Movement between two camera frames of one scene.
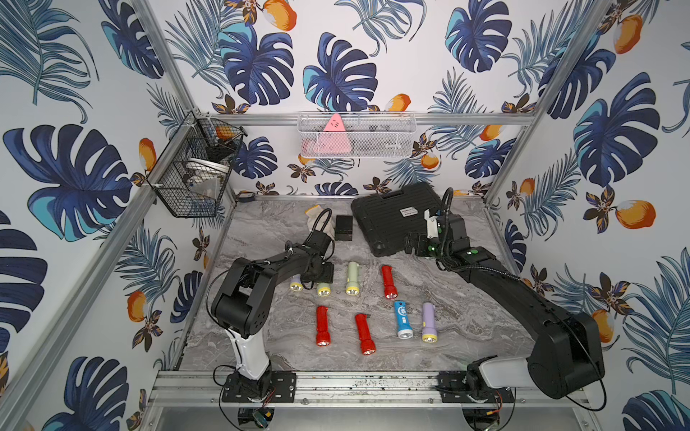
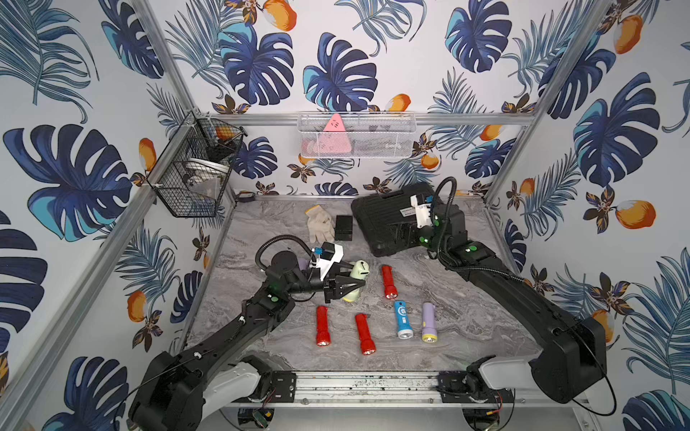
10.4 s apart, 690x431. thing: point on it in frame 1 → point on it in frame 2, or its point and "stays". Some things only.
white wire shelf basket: [374, 135] stays
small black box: [344, 228] stays
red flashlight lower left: [322, 331] stays
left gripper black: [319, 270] → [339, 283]
